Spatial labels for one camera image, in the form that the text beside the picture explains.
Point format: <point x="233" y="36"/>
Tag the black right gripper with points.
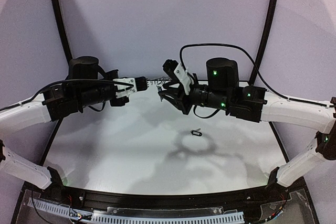
<point x="185" y="99"/>

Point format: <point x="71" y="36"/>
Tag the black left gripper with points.
<point x="115" y="96"/>

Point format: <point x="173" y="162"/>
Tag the perforated metal key ring disc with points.
<point x="158" y="82"/>

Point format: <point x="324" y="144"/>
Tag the black key tag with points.
<point x="196" y="132"/>

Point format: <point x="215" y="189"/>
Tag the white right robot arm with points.
<point x="255" y="104"/>

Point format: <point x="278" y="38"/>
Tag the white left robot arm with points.
<point x="53" y="102"/>

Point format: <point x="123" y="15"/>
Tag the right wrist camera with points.
<point x="178" y="73"/>

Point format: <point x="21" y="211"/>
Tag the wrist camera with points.
<point x="178" y="73"/>
<point x="128" y="86"/>

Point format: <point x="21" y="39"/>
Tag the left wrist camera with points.
<point x="128" y="86"/>

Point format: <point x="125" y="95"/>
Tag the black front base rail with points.
<point x="248" y="200"/>

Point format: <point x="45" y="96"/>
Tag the left black frame post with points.
<point x="61" y="29"/>

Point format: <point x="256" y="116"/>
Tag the black frame post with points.
<point x="264" y="39"/>
<point x="61" y="29"/>

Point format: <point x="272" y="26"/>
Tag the white slotted cable duct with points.
<point x="128" y="215"/>

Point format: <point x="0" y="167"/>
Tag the right black frame post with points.
<point x="264" y="39"/>

